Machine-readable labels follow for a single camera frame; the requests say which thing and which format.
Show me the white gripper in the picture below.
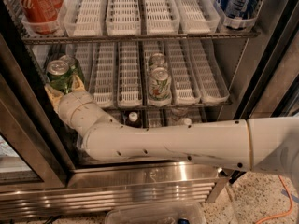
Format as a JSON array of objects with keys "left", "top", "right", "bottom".
[{"left": 44, "top": 75, "right": 97, "bottom": 129}]

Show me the green soda can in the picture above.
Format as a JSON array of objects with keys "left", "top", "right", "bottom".
[
  {"left": 60, "top": 54, "right": 84, "bottom": 80},
  {"left": 46, "top": 60, "right": 72, "bottom": 94}
]

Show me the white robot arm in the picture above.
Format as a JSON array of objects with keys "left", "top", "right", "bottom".
[{"left": 45, "top": 75, "right": 299, "bottom": 189}]

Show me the glass fridge door left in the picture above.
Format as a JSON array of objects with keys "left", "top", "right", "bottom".
[{"left": 0, "top": 35, "right": 68, "bottom": 192}]

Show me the front red cola can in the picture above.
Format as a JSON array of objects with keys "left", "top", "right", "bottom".
[{"left": 19, "top": 0, "right": 59, "bottom": 35}]

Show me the stainless steel fridge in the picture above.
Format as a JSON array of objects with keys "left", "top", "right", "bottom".
[{"left": 0, "top": 0, "right": 299, "bottom": 221}]

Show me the front white patterned can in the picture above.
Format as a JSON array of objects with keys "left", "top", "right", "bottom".
[{"left": 149, "top": 67, "right": 171, "bottom": 102}]

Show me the white patterned can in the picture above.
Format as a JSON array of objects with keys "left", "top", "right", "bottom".
[
  {"left": 149, "top": 67, "right": 171, "bottom": 102},
  {"left": 148, "top": 53, "right": 167, "bottom": 72}
]

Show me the rear white patterned can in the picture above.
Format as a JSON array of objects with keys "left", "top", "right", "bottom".
[{"left": 148, "top": 53, "right": 167, "bottom": 72}]

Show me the fridge door right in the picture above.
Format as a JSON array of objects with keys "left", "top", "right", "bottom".
[{"left": 228, "top": 3, "right": 299, "bottom": 184}]

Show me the dark blue can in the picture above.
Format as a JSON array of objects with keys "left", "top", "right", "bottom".
[{"left": 223, "top": 0, "right": 264, "bottom": 20}]

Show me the brown bottle white cap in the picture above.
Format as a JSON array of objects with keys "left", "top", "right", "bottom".
[{"left": 126, "top": 112, "right": 142, "bottom": 128}]

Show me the clear water bottle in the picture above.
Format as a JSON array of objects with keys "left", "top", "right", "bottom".
[{"left": 177, "top": 118, "right": 192, "bottom": 126}]

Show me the clear plastic bin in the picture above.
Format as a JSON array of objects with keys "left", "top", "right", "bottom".
[{"left": 105, "top": 201, "right": 206, "bottom": 224}]

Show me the middle wire shelf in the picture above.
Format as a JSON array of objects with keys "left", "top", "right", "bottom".
[{"left": 101, "top": 99, "right": 233, "bottom": 112}]

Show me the wire shelf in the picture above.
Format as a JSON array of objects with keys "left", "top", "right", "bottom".
[
  {"left": 101, "top": 99, "right": 233, "bottom": 112},
  {"left": 21, "top": 32, "right": 260, "bottom": 45}
]

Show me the top wire shelf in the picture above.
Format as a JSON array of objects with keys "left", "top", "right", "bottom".
[{"left": 21, "top": 32, "right": 260, "bottom": 45}]

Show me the orange cable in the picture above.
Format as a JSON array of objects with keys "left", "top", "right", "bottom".
[{"left": 254, "top": 175, "right": 294, "bottom": 224}]

